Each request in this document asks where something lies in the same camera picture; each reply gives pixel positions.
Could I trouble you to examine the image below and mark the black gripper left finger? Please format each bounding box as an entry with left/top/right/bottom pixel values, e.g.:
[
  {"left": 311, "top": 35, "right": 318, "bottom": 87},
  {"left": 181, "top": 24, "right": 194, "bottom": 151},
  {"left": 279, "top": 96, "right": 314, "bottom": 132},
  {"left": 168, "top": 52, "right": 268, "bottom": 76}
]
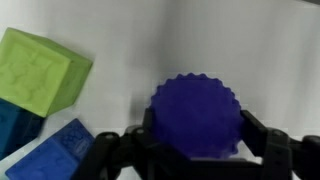
[{"left": 78, "top": 108, "right": 187, "bottom": 180}]

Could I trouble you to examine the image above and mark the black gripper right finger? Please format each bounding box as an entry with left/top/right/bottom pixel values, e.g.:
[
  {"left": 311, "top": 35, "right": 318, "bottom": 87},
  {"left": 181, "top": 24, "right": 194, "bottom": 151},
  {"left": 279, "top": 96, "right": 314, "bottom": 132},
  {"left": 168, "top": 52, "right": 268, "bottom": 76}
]
[{"left": 234, "top": 110, "right": 320, "bottom": 180}]

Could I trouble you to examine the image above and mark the purple ridged toy ball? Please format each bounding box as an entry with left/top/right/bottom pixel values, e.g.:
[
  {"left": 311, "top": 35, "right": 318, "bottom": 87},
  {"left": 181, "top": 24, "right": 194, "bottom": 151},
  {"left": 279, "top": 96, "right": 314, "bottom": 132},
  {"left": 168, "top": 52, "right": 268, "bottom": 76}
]
[{"left": 150, "top": 73, "right": 243, "bottom": 159}]

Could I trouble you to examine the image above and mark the royal blue toy block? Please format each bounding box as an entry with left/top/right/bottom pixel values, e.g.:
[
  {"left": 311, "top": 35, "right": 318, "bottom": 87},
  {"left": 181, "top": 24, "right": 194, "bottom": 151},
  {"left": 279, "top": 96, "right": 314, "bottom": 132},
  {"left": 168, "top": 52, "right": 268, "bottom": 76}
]
[{"left": 5, "top": 119, "right": 94, "bottom": 180}]

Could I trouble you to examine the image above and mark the dark teal toy block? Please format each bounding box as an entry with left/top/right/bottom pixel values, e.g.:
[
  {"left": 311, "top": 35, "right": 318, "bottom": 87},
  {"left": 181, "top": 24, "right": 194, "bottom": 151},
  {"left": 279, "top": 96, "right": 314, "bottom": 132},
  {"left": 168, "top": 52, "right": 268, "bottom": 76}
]
[{"left": 0, "top": 99, "right": 45, "bottom": 160}]

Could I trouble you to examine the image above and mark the lime green toy cube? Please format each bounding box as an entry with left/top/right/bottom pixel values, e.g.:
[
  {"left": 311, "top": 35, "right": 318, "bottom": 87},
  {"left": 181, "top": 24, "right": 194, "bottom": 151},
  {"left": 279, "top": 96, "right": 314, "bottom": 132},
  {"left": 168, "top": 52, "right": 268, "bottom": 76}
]
[{"left": 0, "top": 28, "right": 92, "bottom": 117}]

